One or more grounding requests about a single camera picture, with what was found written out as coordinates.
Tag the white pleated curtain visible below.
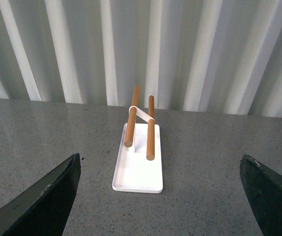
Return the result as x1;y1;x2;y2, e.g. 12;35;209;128
0;0;282;118

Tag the white rack with wooden rods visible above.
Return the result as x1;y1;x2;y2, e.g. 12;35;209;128
112;86;163;194

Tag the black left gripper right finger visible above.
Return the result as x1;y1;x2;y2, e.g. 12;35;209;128
240;155;282;236

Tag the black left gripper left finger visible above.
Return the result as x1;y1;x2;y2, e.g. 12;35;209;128
0;153;81;236

